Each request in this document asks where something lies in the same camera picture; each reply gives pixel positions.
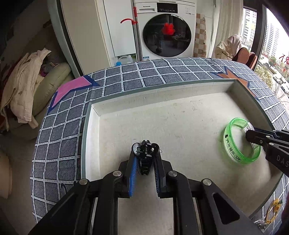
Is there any black hair claw clip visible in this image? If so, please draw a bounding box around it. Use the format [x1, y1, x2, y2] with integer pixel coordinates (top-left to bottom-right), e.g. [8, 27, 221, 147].
[132, 140, 159, 175]

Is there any red handled mop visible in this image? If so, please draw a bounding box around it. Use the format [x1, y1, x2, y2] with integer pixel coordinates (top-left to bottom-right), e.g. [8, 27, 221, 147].
[120, 3, 143, 62]

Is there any white detergent jug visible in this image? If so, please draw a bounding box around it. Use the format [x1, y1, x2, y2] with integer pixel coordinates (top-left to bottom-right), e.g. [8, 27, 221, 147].
[117, 54, 133, 65]

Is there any cream jacket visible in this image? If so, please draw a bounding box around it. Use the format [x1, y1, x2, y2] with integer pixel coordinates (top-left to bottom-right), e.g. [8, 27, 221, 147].
[1, 48, 51, 130]

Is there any checked hanging towel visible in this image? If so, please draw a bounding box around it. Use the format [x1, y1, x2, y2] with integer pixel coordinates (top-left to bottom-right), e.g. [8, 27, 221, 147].
[193, 13, 207, 58]

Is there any white washing machine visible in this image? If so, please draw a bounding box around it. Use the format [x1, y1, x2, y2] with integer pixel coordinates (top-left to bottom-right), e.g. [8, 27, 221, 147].
[134, 0, 197, 61]

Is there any green translucent bangle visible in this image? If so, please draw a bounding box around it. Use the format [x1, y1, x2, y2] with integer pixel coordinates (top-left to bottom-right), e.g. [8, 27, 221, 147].
[223, 117, 261, 165]

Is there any brown chair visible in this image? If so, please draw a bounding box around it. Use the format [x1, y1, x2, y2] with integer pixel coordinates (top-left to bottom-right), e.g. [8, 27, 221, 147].
[232, 48, 258, 70]

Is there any grey checked bedsheet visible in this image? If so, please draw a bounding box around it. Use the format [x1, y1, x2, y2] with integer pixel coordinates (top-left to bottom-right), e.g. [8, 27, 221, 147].
[30, 57, 288, 222]

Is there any teal jewelry tray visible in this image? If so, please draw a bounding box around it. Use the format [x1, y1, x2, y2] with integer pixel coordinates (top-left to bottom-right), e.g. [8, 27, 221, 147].
[81, 78, 285, 219]

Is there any cream bag on chair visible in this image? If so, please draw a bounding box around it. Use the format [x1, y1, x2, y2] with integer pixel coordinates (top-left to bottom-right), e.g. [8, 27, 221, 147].
[214, 34, 242, 61]

